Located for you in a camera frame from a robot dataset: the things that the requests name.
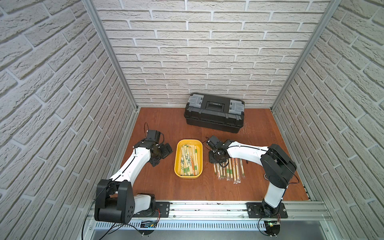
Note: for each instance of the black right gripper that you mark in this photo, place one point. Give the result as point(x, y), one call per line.
point(211, 160)

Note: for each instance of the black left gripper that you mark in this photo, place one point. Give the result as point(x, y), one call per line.
point(163, 151)

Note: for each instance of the green panda chopsticks pair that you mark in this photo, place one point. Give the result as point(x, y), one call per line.
point(242, 168)

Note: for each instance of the yellow plastic storage box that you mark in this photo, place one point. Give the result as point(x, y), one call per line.
point(189, 159)

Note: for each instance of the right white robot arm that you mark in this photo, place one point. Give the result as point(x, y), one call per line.
point(278, 166)

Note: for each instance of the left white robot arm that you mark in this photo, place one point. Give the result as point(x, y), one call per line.
point(115, 201)

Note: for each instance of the black plastic toolbox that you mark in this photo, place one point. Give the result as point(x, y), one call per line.
point(215, 112)

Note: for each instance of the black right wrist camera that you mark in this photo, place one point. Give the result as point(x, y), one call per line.
point(214, 143)

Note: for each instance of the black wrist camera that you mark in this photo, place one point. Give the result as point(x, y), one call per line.
point(214, 143)
point(154, 136)

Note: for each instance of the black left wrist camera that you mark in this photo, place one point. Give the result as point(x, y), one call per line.
point(154, 136)

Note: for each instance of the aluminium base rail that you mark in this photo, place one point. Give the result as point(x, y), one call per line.
point(239, 220)

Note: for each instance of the aluminium frame post left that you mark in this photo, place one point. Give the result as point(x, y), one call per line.
point(98, 24)

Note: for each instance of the aluminium frame post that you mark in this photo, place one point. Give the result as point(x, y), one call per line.
point(98, 24)
point(325, 19)

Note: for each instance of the aluminium frame post right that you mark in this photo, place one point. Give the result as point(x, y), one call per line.
point(325, 19)

